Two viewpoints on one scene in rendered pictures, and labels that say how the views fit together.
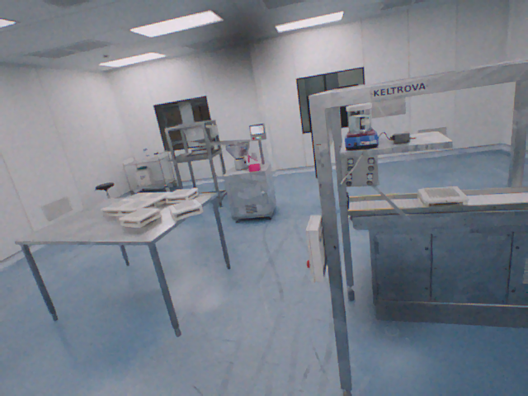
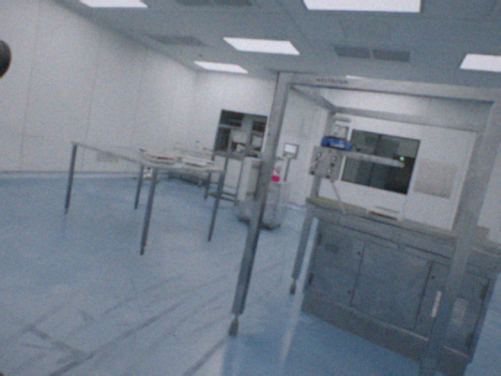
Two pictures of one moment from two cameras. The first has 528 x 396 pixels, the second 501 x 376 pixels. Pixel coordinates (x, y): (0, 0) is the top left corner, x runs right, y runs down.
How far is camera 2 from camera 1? 1.07 m
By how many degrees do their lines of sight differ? 16
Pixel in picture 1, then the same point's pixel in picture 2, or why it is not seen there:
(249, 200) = not seen: hidden behind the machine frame
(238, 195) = not seen: hidden behind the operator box
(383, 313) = (307, 305)
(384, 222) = (330, 215)
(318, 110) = (283, 82)
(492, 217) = (416, 238)
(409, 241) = (347, 242)
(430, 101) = not seen: hidden behind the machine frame
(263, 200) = (269, 209)
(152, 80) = (229, 89)
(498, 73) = (391, 85)
